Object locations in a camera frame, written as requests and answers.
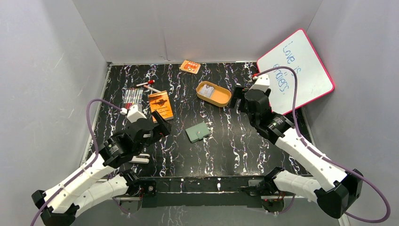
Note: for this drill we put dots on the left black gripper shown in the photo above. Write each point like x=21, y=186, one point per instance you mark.
x=157, y=127

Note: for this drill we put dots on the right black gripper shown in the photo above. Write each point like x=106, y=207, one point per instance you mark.
x=238, y=93

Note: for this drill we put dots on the mint green card holder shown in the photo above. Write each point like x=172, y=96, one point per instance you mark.
x=197, y=132

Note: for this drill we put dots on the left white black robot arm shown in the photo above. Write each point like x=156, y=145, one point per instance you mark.
x=61, y=204

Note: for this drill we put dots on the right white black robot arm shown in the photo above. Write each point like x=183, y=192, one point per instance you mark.
x=332, y=188

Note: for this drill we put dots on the white eraser block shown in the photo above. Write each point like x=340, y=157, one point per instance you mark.
x=142, y=158

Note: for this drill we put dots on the orange paperback book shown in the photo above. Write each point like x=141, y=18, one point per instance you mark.
x=160, y=102

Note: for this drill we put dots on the pack of coloured markers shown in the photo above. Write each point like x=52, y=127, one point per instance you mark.
x=132, y=96

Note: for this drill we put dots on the tan oval tray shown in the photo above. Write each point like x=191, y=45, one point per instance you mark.
x=220, y=97

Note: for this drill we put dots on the white marker pen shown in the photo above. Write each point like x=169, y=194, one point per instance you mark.
x=152, y=89

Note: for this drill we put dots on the red capped marker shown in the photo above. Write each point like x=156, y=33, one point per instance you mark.
x=145, y=83

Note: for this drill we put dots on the pink framed whiteboard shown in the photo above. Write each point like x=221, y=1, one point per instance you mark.
x=299, y=75

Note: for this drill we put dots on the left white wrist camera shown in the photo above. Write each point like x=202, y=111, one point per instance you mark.
x=133, y=113

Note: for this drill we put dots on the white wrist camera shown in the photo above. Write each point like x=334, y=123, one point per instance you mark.
x=262, y=83
x=133, y=113

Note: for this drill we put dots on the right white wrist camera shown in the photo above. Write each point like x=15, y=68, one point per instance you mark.
x=262, y=83

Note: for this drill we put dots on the black aluminium base frame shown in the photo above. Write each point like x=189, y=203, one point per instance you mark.
x=247, y=191

